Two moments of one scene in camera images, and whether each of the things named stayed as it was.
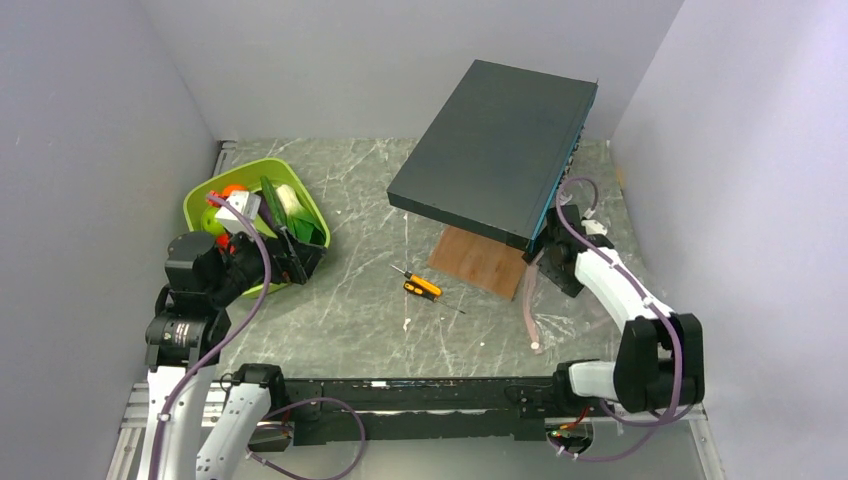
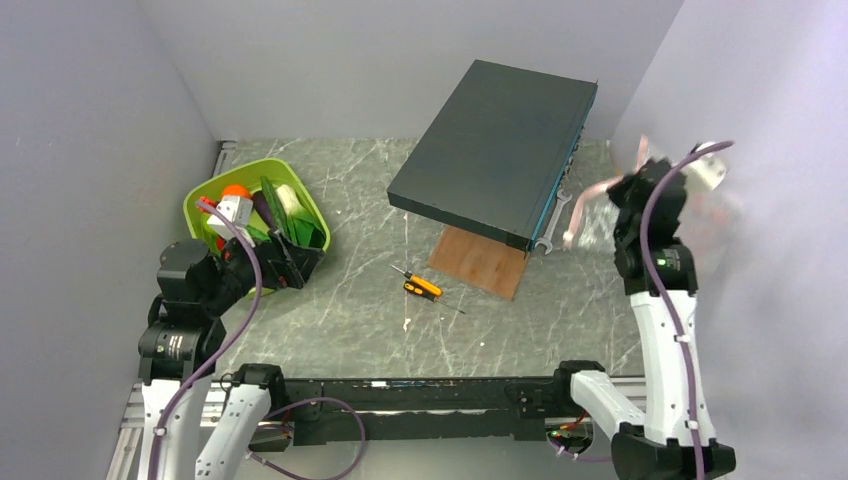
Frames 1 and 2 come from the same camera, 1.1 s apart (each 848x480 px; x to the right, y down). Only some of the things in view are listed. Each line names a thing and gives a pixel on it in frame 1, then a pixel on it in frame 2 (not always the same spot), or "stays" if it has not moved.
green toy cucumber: (274, 204) stays
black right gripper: (571, 286) → (618, 189)
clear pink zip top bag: (529, 285) → (596, 219)
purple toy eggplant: (265, 212) stays
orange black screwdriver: (419, 286) stays
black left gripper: (297, 270) stays
